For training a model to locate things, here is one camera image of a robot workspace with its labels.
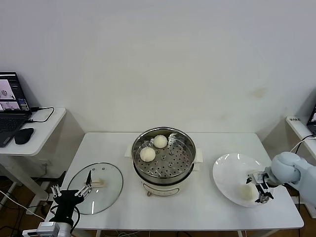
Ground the round glass pot lid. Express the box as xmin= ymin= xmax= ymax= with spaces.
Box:
xmin=67 ymin=161 xmax=124 ymax=215

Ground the black laptop cable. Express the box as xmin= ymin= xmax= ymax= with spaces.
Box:
xmin=26 ymin=106 xmax=55 ymax=123

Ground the cream electric cooker pot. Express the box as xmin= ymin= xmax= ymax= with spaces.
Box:
xmin=132 ymin=160 xmax=202 ymax=198

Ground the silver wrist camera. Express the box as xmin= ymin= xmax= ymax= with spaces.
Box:
xmin=248 ymin=172 xmax=270 ymax=185
xmin=22 ymin=221 xmax=61 ymax=237

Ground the white floor cable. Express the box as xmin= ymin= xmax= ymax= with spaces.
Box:
xmin=0 ymin=190 xmax=46 ymax=220

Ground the white side table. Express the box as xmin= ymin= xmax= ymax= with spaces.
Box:
xmin=285 ymin=115 xmax=316 ymax=219
xmin=0 ymin=107 xmax=67 ymax=207

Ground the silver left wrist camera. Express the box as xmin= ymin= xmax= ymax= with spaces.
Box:
xmin=22 ymin=221 xmax=61 ymax=237

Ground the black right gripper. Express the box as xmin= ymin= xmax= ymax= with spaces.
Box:
xmin=245 ymin=176 xmax=275 ymax=204

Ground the black open laptop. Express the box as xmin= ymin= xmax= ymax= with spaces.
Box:
xmin=307 ymin=103 xmax=316 ymax=136
xmin=0 ymin=71 xmax=33 ymax=148

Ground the white round plate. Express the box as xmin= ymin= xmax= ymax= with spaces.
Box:
xmin=212 ymin=153 xmax=275 ymax=208

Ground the stainless steel steamer basket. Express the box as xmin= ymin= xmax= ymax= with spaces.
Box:
xmin=124 ymin=126 xmax=205 ymax=180

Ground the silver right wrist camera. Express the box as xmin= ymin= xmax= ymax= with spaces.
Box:
xmin=248 ymin=172 xmax=270 ymax=185

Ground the black computer mouse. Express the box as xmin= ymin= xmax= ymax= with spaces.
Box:
xmin=14 ymin=127 xmax=35 ymax=145

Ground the thin white cable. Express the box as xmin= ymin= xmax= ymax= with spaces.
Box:
xmin=290 ymin=135 xmax=316 ymax=153

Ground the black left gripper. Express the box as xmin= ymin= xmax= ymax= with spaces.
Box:
xmin=50 ymin=170 xmax=94 ymax=225

